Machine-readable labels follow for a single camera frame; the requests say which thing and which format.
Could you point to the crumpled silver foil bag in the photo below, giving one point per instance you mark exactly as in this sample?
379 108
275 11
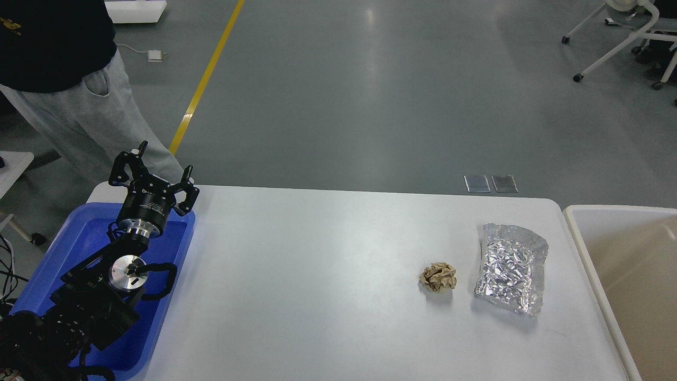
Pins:
512 268

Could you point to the white side table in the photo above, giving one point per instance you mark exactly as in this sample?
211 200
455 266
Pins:
15 164

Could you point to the person in grey trousers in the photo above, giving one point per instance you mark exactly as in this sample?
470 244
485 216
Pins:
61 69

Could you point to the white flat board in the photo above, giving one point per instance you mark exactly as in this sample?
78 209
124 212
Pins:
135 12

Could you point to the white rolling chair right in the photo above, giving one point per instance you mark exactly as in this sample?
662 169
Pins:
643 20

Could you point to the left metal floor plate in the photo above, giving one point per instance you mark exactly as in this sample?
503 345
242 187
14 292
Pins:
477 184

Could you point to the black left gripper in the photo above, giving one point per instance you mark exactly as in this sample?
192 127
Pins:
149 201

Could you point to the beige plastic bin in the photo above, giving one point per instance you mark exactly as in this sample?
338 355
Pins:
629 254

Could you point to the blue plastic bin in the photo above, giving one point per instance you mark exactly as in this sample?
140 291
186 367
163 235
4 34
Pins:
83 233

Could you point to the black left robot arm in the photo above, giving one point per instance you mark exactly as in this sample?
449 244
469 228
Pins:
94 306

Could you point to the white power adapter with cable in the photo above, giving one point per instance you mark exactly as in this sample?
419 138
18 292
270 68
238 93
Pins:
150 55

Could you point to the right metal floor plate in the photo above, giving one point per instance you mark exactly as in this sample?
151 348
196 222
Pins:
504 183

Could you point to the metal floor plate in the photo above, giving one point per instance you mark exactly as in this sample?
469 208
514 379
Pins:
504 183
477 184

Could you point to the crumpled brown paper ball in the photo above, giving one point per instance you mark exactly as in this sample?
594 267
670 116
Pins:
439 277

